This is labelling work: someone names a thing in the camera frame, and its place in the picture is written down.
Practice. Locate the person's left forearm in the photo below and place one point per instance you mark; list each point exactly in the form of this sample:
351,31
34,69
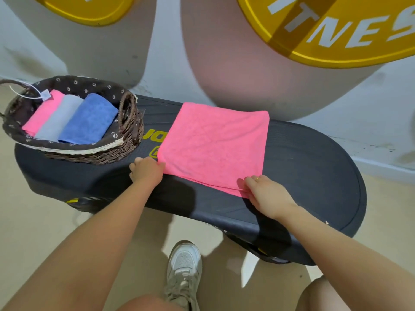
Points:
77,252

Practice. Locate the brown wicker basket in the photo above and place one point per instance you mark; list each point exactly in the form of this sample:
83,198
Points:
128,132

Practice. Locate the black exercise step platform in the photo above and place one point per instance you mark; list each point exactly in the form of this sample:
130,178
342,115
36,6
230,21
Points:
291,178

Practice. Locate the person's right forearm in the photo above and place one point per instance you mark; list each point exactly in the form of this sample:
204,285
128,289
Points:
340,262

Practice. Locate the small yellow round sign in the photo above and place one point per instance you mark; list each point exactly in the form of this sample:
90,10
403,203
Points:
87,9

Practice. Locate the person's right leg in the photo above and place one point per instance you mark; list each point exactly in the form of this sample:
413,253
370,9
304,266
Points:
319,296

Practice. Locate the large yellow round sign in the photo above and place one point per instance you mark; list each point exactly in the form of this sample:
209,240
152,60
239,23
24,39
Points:
330,29

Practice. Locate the person's left hand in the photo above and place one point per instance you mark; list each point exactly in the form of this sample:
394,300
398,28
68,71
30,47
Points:
147,171

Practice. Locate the pink towel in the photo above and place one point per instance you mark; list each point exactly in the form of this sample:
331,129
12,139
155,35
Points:
215,145
42,113

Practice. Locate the grey rolled towel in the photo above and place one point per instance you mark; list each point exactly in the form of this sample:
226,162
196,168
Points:
58,119

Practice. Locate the white tag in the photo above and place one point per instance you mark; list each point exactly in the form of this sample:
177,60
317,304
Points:
45,94

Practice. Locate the person's right hand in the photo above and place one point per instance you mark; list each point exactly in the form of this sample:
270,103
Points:
267,194

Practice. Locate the person's left fingers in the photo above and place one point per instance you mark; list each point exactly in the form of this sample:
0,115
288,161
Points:
137,162

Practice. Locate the person's left leg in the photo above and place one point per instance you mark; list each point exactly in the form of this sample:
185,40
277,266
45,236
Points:
149,303

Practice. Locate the pink rolled towel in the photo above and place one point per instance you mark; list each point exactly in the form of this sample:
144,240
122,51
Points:
42,113

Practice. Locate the person's leg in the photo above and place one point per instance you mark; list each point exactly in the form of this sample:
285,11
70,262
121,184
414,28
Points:
149,303
319,296

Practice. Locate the dark floral basket liner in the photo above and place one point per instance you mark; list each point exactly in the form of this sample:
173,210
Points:
64,84

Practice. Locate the white sneaker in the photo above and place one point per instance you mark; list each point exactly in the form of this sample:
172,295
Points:
184,275

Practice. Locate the person's right fingers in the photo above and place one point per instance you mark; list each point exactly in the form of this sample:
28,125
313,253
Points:
253,184

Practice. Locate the blue rolled towel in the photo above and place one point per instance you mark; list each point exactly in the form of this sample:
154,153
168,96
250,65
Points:
89,119

